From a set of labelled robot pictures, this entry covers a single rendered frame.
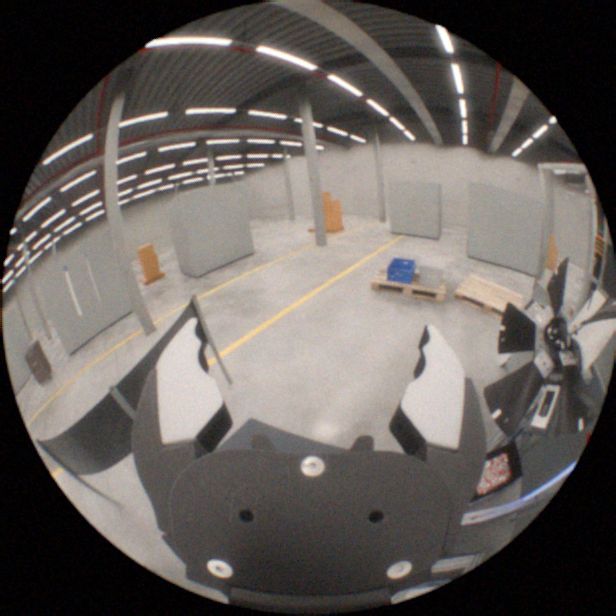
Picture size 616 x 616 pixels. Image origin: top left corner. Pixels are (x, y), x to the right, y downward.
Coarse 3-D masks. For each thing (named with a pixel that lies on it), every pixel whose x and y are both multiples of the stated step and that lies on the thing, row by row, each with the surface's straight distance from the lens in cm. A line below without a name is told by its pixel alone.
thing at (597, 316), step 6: (606, 300) 101; (612, 300) 96; (600, 306) 100; (606, 306) 93; (612, 306) 90; (600, 312) 88; (606, 312) 87; (612, 312) 86; (588, 318) 91; (594, 318) 85; (600, 318) 83; (606, 318) 82; (612, 318) 82; (582, 324) 84
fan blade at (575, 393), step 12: (564, 372) 76; (576, 372) 81; (564, 384) 74; (576, 384) 77; (564, 396) 72; (576, 396) 75; (588, 396) 80; (564, 408) 71; (576, 408) 74; (588, 408) 78; (564, 420) 70; (576, 420) 73; (588, 420) 76; (564, 432) 70; (576, 432) 72
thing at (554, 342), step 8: (552, 320) 86; (560, 320) 85; (544, 328) 85; (552, 328) 85; (560, 328) 83; (544, 336) 83; (552, 336) 82; (560, 336) 81; (568, 336) 84; (552, 344) 80; (560, 344) 80; (568, 344) 86; (552, 352) 83; (552, 360) 90; (552, 368) 90
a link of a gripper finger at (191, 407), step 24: (192, 336) 11; (168, 360) 10; (192, 360) 10; (168, 384) 9; (192, 384) 9; (216, 384) 8; (168, 408) 8; (192, 408) 8; (216, 408) 8; (168, 432) 8; (192, 432) 8; (216, 432) 8
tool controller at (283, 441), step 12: (252, 420) 36; (240, 432) 35; (252, 432) 35; (264, 432) 34; (276, 432) 34; (288, 432) 34; (228, 444) 34; (240, 444) 33; (276, 444) 33; (288, 444) 32; (300, 444) 32; (312, 444) 32; (324, 444) 32
